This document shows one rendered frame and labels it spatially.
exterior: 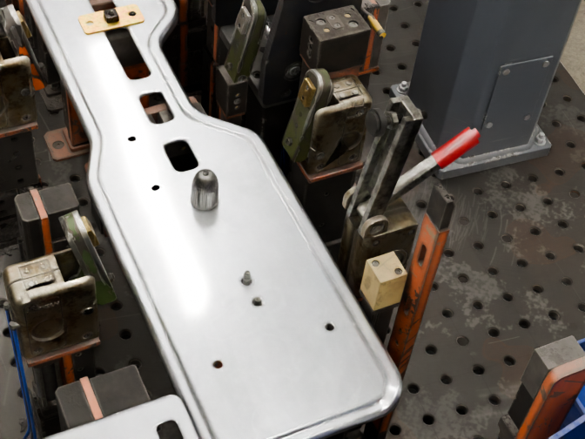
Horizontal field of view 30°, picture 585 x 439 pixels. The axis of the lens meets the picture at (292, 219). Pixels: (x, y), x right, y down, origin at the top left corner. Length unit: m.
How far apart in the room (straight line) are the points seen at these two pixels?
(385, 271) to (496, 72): 0.56
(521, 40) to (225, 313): 0.66
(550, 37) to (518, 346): 0.45
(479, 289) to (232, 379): 0.59
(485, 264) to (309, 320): 0.53
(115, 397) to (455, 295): 0.64
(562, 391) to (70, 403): 0.49
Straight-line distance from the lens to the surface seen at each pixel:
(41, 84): 1.44
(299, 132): 1.33
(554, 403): 1.01
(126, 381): 1.17
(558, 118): 1.92
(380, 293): 1.17
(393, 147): 1.12
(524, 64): 1.66
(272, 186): 1.31
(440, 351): 1.56
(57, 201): 1.30
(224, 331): 1.18
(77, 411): 1.15
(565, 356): 0.98
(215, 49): 1.66
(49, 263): 1.18
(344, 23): 1.35
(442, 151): 1.20
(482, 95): 1.67
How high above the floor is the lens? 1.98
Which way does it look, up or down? 50 degrees down
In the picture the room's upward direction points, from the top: 8 degrees clockwise
